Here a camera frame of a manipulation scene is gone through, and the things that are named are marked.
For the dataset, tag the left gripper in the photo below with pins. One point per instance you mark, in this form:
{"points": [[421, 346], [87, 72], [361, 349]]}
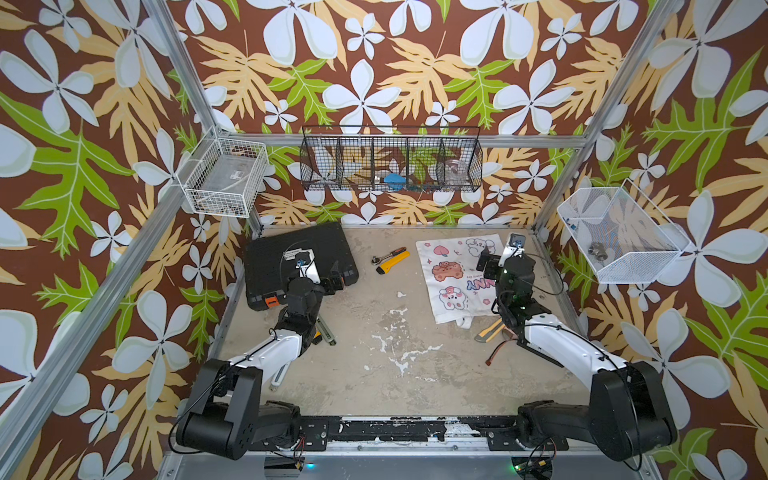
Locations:
{"points": [[327, 289]]}

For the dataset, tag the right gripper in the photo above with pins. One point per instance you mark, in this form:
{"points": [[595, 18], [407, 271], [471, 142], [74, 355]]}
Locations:
{"points": [[494, 264]]}

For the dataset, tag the white cartoon print pouch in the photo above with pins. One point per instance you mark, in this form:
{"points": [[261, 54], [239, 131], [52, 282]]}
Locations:
{"points": [[458, 292]]}

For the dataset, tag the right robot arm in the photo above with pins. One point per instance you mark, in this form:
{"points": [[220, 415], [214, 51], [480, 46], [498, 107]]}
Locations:
{"points": [[627, 414]]}

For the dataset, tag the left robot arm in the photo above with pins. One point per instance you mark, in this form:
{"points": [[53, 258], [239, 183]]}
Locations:
{"points": [[224, 415]]}

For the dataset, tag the yellow utility knife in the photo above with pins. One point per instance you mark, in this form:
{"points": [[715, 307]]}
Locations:
{"points": [[385, 266]]}

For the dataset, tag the black white pen knife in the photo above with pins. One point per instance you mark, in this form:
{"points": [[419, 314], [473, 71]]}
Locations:
{"points": [[279, 377]]}

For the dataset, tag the black plastic tool case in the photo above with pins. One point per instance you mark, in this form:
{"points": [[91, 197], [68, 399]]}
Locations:
{"points": [[320, 253]]}

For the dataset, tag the white mesh basket right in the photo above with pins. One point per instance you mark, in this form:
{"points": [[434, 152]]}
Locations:
{"points": [[625, 237]]}

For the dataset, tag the blue object in basket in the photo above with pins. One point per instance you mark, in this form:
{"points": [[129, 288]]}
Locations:
{"points": [[395, 182]]}

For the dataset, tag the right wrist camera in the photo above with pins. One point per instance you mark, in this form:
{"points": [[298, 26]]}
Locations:
{"points": [[516, 242]]}

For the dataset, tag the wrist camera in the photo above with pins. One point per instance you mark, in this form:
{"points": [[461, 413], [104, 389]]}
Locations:
{"points": [[516, 242], [299, 257]]}

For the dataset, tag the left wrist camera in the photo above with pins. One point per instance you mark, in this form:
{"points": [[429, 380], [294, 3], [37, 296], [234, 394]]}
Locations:
{"points": [[299, 257]]}

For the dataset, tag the black wire basket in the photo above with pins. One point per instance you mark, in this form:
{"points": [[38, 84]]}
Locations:
{"points": [[430, 158]]}

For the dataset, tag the white wire basket left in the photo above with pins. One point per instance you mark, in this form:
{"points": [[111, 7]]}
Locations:
{"points": [[222, 174]]}

